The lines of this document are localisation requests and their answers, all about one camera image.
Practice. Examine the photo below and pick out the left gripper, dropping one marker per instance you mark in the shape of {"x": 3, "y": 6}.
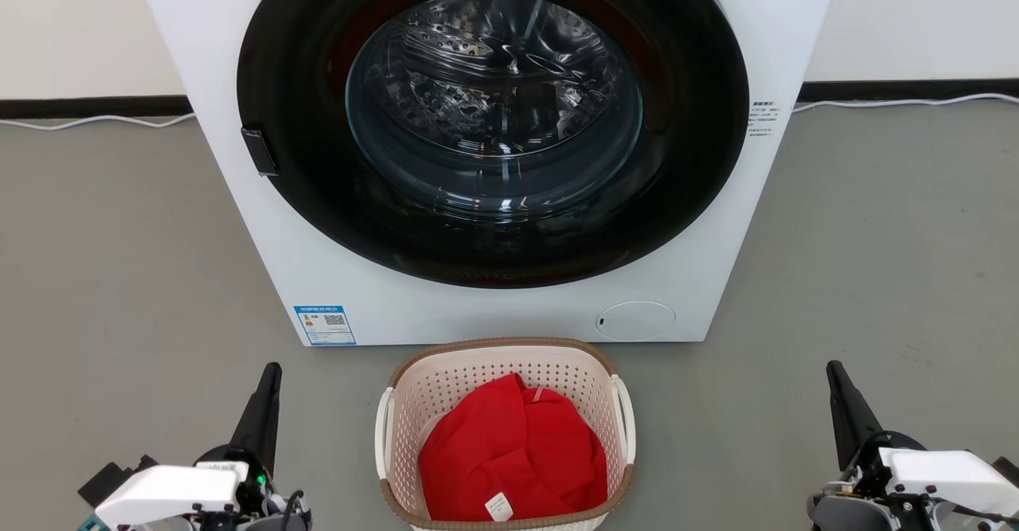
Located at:
{"x": 259, "y": 507}

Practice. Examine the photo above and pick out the white garment care tag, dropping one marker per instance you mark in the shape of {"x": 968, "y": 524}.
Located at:
{"x": 499, "y": 507}

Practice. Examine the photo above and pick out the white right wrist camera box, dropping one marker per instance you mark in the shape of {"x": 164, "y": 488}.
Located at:
{"x": 947, "y": 471}

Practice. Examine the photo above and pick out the blue energy label sticker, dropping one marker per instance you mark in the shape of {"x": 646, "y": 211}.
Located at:
{"x": 325, "y": 326}

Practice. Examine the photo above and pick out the round white filter cover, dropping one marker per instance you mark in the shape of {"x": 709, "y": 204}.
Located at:
{"x": 635, "y": 321}

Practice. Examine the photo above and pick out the white front-load washing machine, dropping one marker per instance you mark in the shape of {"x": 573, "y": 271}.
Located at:
{"x": 318, "y": 292}

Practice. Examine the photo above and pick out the black round washer door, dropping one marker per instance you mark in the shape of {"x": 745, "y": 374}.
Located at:
{"x": 302, "y": 77}

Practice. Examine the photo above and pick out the small text warning sticker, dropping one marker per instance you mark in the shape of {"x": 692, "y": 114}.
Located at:
{"x": 763, "y": 119}

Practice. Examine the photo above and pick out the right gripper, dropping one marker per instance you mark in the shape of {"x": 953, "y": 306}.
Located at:
{"x": 860, "y": 511}

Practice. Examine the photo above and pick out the cream perforated laundry basket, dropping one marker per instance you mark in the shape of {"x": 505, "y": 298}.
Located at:
{"x": 446, "y": 380}

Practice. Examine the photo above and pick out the red garment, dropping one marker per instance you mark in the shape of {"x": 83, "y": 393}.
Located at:
{"x": 509, "y": 451}

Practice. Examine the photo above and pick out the steel perforated washer drum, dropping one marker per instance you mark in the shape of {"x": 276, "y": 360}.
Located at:
{"x": 493, "y": 61}

